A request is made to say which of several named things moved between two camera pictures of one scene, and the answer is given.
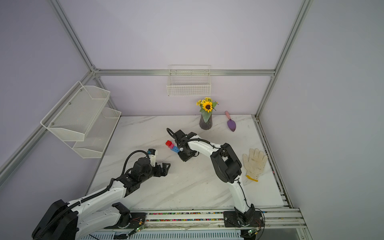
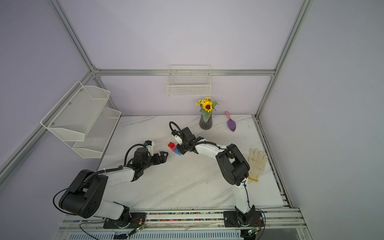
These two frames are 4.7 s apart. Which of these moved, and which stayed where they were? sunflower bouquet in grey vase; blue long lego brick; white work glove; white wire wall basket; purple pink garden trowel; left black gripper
Moved: blue long lego brick; left black gripper
Stayed: white wire wall basket; sunflower bouquet in grey vase; purple pink garden trowel; white work glove
